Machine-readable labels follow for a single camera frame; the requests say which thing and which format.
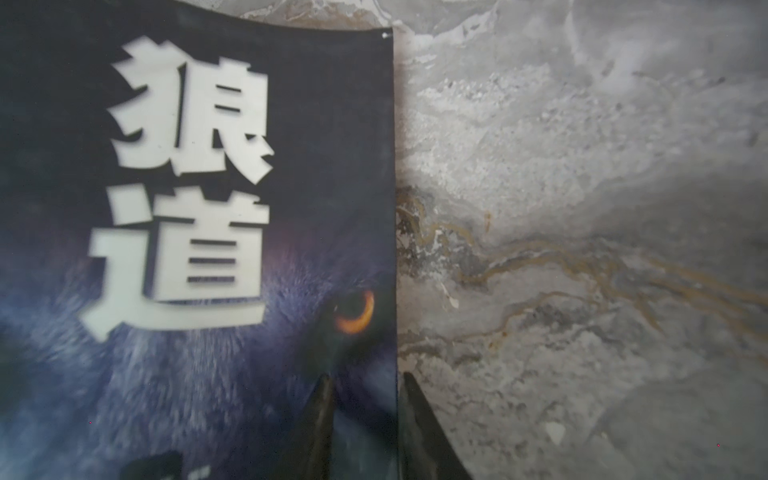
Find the black wolf title book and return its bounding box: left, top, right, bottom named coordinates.
left=1, top=1, right=397, bottom=479

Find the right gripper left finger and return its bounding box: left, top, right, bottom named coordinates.
left=269, top=374, right=335, bottom=480

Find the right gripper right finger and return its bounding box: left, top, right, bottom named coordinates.
left=398, top=372, right=472, bottom=480

